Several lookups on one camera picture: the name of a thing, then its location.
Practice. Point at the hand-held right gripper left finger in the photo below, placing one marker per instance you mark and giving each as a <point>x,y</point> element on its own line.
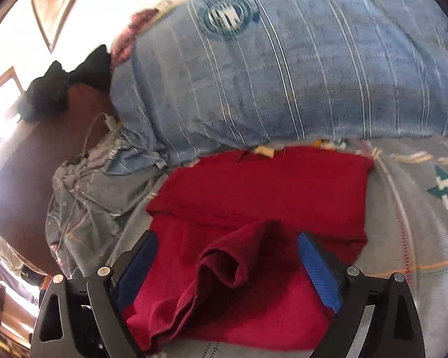
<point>134,276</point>

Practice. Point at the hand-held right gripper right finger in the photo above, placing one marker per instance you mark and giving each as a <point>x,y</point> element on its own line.
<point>319,272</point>

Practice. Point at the red sweater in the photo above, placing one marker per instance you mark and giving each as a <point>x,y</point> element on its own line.
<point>265,194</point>

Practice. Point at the brown headboard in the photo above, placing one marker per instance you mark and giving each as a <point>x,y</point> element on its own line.
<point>30,179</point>

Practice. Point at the white charger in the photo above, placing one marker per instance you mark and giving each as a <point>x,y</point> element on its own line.
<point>111,122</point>

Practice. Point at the blue plaid quilt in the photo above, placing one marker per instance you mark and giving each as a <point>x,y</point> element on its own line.
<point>302,74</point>

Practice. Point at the black cloth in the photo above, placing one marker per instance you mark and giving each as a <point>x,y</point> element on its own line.
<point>44,89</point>

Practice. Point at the dark red patterned cloth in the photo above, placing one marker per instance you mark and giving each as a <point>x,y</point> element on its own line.
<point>130,33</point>

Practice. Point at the wooden frame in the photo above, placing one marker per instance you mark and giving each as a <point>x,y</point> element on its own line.
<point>59,3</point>

